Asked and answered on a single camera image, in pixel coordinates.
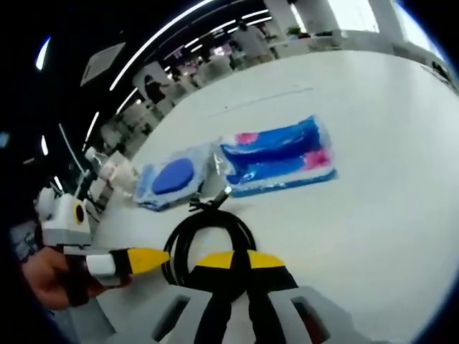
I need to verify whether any blue flowered tissue packet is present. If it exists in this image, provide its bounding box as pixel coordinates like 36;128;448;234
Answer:
218;114;339;199

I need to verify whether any light blue wipes packet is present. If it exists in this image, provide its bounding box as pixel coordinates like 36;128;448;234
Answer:
134;150;206;213

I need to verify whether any white table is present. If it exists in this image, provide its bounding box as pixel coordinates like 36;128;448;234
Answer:
91;49;456;344

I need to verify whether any ceiling air vent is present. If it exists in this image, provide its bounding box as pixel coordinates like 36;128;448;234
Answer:
80;42;127;87

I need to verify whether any clear water bottle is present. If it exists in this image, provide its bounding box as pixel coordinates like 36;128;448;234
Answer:
101;157;123;183

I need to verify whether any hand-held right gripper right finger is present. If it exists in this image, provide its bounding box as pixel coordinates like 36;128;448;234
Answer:
246;250;333;344

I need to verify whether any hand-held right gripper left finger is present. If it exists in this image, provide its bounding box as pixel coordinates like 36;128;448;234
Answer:
150;250;236;344

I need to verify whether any person's left hand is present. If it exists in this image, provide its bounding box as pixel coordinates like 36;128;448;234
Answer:
21;247;105;309

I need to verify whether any large bright window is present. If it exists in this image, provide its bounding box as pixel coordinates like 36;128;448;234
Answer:
336;0;381;32

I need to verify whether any white paper cup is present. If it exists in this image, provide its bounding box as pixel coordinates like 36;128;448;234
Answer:
114;165;139;190

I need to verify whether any black cable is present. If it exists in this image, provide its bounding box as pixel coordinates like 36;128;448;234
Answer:
163;185;258;304

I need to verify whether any long ceiling light strip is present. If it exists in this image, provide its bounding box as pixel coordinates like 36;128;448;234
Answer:
109;0;216;91

